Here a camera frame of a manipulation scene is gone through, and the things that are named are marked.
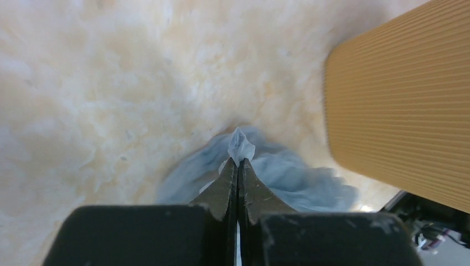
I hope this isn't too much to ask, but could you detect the light blue plastic trash bag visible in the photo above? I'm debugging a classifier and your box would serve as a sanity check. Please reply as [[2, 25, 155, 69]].
[[156, 126, 359, 212]]

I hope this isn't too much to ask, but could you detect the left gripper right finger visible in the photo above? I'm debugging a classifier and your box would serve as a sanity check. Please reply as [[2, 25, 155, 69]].
[[238, 160, 422, 265]]

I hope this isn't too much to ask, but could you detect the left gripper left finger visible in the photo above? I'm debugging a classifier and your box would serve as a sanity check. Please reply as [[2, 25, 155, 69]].
[[43, 159, 238, 265]]

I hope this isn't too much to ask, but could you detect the yellow plastic trash bin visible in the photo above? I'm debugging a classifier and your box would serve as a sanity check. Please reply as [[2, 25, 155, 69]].
[[324, 1, 469, 212]]

